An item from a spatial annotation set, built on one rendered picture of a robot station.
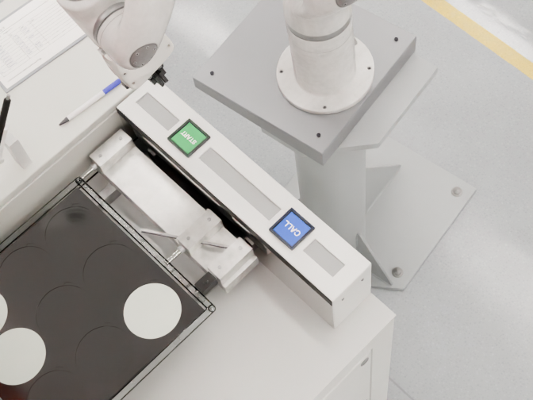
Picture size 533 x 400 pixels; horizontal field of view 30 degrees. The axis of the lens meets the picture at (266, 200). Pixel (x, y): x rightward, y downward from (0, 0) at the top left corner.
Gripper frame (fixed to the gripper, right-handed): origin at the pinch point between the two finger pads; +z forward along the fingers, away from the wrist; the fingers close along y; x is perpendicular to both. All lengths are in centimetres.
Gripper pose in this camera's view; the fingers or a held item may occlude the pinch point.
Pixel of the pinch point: (155, 74)
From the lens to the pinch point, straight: 168.5
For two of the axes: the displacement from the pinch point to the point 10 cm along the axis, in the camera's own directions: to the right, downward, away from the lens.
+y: 6.8, -7.3, 0.6
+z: 2.3, 2.9, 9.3
